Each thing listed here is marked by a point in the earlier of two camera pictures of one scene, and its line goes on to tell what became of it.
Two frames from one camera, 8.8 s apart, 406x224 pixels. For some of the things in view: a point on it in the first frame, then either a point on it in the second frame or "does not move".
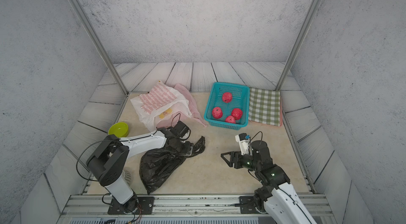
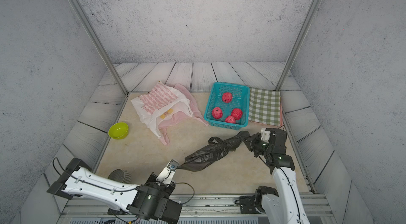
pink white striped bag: [156, 108] does not move
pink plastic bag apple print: [186, 110] does not move
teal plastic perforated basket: [228, 105] does not move
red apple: [237, 113] does not move
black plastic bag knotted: [157, 165] -> [215, 149]
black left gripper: [189, 148] -> [171, 192]
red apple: [217, 112] does not move
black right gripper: [233, 155] -> [251, 142]
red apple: [227, 97] does not move
